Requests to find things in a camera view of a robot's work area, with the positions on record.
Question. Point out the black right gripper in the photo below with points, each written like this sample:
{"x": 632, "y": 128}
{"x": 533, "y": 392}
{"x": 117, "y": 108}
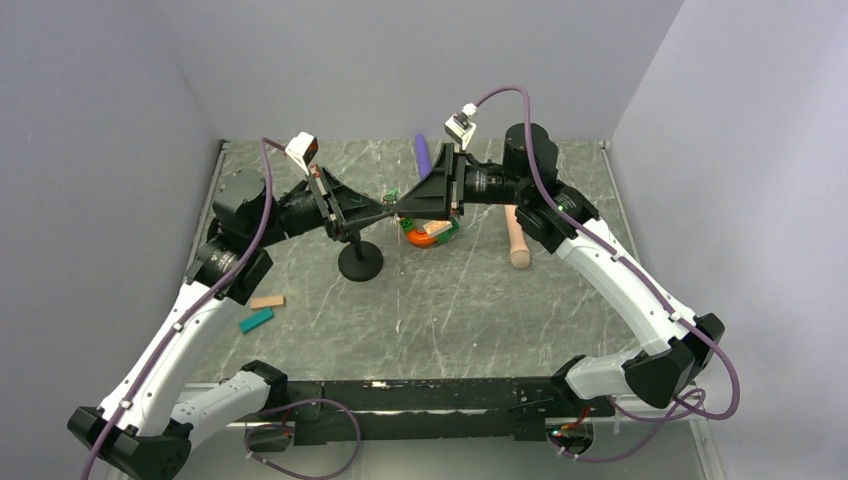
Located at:
{"x": 443, "y": 192}

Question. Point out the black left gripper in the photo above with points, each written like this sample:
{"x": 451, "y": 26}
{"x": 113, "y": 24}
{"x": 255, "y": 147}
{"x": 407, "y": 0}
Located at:
{"x": 347, "y": 209}

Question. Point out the green plastic key tag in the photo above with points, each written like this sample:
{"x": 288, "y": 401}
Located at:
{"x": 391, "y": 196}

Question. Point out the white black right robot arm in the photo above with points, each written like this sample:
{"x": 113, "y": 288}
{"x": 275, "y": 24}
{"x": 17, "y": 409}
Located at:
{"x": 671, "y": 350}

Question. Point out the purple cylinder toy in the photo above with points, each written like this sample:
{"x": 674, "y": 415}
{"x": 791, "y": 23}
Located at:
{"x": 423, "y": 161}

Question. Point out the gold microphone on black stand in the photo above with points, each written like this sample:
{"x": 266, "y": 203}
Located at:
{"x": 360, "y": 260}

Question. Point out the beige wooden pestle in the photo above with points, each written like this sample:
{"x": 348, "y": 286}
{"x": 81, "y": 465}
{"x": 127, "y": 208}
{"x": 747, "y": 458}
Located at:
{"x": 519, "y": 253}

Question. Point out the tan wooden block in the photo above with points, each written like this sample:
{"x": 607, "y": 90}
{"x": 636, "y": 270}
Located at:
{"x": 263, "y": 302}

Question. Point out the teal wooden block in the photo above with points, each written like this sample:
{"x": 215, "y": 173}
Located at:
{"x": 255, "y": 320}

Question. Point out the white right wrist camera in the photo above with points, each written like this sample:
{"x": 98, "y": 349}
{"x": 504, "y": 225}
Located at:
{"x": 460, "y": 127}

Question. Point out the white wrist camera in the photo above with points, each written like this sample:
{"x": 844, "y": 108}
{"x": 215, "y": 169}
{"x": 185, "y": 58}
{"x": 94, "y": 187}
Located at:
{"x": 301, "y": 149}
{"x": 460, "y": 127}

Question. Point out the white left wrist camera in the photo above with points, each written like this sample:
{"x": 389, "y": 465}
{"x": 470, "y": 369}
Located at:
{"x": 301, "y": 149}

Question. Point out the black table front rail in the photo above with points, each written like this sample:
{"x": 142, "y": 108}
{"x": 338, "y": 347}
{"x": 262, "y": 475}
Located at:
{"x": 522, "y": 408}

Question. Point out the aluminium frame rail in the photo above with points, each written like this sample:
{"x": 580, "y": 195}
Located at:
{"x": 150, "y": 433}

